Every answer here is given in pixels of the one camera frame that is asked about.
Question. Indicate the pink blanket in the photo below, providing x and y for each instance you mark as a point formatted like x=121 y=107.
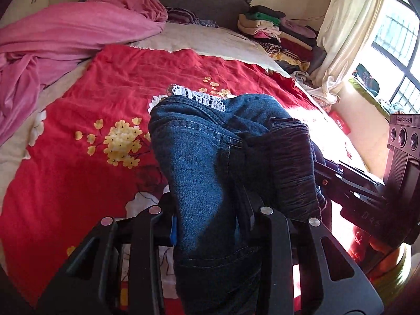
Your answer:
x=65 y=36

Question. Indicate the blue jeans with lace hem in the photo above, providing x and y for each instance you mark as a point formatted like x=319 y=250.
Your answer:
x=203 y=157

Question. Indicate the dark striped cloth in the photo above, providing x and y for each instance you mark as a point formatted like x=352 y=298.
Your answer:
x=183 y=16

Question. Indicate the red floral blanket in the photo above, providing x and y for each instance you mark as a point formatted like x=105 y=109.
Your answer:
x=98 y=177

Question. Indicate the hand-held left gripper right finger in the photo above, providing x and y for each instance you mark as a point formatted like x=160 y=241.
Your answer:
x=252 y=213

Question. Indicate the person's right hand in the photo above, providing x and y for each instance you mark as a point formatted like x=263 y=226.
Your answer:
x=364 y=242

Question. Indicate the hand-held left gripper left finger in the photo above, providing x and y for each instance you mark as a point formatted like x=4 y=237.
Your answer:
x=174 y=233

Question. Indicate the floral cloth on windowsill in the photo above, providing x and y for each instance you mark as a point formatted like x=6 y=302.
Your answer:
x=370 y=88

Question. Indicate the barred window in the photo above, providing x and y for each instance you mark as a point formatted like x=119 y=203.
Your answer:
x=400 y=49

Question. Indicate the red packet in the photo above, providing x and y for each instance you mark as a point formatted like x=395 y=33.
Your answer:
x=339 y=123

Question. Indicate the yellow cushion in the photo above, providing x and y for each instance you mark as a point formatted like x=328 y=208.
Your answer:
x=393 y=279

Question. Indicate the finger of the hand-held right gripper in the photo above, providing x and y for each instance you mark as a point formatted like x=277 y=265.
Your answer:
x=356 y=172
x=347 y=188

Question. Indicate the cream curtain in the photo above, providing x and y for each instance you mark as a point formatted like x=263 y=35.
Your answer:
x=347 y=32

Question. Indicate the pile of folded clothes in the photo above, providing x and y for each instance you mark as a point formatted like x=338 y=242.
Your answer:
x=272 y=29

